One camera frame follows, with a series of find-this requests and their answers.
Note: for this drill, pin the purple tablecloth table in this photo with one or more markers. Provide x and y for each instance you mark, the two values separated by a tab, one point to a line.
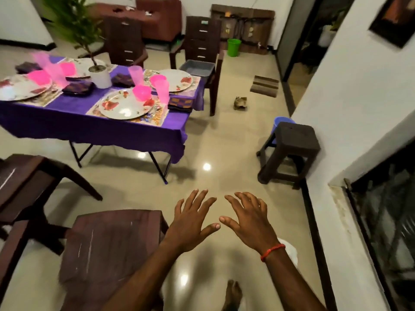
65	123

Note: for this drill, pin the red wrist thread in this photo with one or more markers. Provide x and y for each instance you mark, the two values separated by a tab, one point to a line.
273	252

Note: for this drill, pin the person's left hand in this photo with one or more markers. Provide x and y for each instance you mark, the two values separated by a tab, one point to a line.
191	223

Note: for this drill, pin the green plastic bucket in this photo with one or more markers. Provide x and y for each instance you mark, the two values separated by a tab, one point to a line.
234	48

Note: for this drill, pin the striped brown rug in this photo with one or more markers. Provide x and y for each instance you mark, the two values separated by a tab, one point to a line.
265	86

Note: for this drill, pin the person's left forearm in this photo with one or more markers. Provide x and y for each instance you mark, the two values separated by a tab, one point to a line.
142	281

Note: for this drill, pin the blue plastic bucket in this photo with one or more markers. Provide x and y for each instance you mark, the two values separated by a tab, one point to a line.
280	121

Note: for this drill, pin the dark framed wall painting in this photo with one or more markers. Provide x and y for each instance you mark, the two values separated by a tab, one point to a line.
395	19

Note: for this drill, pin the grey plastic tray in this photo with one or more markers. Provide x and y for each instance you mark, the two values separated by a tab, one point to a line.
198	68

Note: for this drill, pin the white floral plate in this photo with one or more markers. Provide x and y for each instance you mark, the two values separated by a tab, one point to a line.
13	90
120	106
178	79
84	64

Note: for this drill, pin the person's right foot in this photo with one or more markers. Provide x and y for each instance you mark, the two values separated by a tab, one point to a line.
232	294

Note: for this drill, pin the person's right hand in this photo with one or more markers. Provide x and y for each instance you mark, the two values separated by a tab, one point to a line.
253	223

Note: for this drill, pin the brown plastic chair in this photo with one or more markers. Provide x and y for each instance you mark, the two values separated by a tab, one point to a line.
32	184
201	35
123	39
110	249

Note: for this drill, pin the crumpled brown paper bag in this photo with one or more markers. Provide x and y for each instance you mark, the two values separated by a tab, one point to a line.
240	103

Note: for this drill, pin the red-brown sofa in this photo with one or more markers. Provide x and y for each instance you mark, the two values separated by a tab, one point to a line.
155	16

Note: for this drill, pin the green plant in white pot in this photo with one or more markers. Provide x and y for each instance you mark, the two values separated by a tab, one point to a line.
100	79

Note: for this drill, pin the black metal grille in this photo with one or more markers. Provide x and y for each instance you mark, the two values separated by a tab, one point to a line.
389	236

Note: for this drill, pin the black stool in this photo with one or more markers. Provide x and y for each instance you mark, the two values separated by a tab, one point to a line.
295	136

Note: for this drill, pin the person's right forearm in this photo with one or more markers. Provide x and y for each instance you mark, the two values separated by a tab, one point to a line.
295	285

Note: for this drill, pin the pink plastic bowl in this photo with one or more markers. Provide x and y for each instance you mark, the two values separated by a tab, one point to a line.
39	77
142	94
157	79

